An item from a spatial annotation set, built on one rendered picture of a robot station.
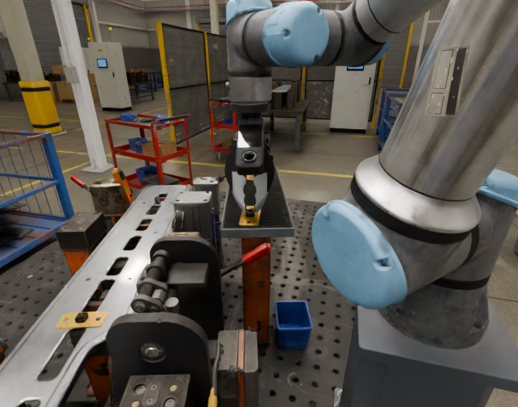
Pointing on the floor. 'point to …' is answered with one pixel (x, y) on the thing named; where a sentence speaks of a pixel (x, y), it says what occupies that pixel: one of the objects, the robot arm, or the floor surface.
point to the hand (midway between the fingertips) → (250, 207)
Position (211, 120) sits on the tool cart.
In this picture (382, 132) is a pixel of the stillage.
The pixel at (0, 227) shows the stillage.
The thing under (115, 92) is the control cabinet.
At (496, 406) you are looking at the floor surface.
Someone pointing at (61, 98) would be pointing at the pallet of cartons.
